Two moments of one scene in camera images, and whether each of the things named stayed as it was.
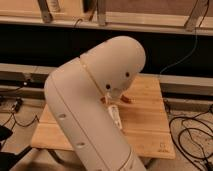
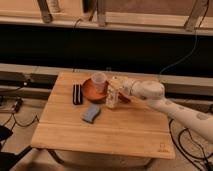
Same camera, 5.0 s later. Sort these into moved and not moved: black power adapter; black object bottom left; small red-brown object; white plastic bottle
Moved: white plastic bottle
Not moved: black object bottom left; small red-brown object; black power adapter
